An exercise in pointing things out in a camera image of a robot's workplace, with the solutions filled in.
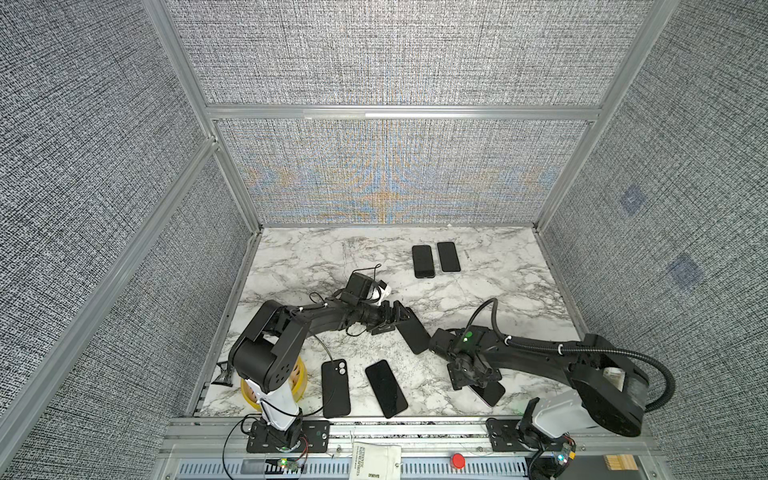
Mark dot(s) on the aluminium frame rail front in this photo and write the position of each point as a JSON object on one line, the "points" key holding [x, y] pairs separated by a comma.
{"points": [[416, 435]]}

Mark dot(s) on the white paper label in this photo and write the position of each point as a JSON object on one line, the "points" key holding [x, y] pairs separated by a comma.
{"points": [[375, 462]]}

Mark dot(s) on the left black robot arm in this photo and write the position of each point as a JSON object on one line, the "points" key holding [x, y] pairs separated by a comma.
{"points": [[268, 348]]}

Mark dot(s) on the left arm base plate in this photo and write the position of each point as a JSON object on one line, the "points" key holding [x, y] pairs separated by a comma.
{"points": [[311, 436]]}

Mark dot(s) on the black phone screen up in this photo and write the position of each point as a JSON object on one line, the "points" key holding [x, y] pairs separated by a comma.
{"points": [[448, 255]]}

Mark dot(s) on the black case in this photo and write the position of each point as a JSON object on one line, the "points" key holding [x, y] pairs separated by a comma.
{"points": [[412, 330], [335, 389]]}

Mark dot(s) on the wooden block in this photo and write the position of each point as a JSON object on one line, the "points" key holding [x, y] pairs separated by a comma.
{"points": [[623, 462]]}

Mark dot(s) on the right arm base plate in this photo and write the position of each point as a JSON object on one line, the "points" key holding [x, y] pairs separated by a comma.
{"points": [[504, 436]]}

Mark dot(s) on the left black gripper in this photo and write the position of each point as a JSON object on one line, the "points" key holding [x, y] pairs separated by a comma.
{"points": [[385, 320]]}

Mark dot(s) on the small black clip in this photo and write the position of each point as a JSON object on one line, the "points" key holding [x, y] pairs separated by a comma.
{"points": [[225, 376]]}

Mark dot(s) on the black phone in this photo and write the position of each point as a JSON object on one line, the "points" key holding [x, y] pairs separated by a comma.
{"points": [[387, 390], [490, 391], [423, 261]]}

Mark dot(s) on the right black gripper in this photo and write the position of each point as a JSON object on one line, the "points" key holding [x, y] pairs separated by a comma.
{"points": [[458, 383]]}

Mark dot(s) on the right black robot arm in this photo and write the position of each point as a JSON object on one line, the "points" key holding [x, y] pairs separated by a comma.
{"points": [[606, 388]]}

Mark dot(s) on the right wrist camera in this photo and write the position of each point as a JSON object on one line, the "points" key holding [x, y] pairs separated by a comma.
{"points": [[447, 343]]}

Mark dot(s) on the yellow tape roll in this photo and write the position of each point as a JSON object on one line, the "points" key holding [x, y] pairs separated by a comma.
{"points": [[298, 383]]}

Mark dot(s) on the red emergency button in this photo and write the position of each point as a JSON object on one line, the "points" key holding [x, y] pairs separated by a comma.
{"points": [[458, 461]]}

